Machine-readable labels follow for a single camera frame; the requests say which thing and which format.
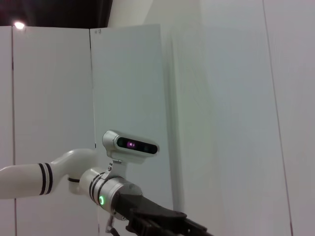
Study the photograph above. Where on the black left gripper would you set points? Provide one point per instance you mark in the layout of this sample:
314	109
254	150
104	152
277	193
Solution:
145	209

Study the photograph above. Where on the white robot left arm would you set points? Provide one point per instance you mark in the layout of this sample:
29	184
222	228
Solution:
27	180

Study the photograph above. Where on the round ceiling light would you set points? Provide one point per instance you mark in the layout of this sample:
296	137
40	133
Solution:
18	24

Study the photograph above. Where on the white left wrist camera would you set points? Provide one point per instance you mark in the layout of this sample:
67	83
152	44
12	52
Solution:
133	145

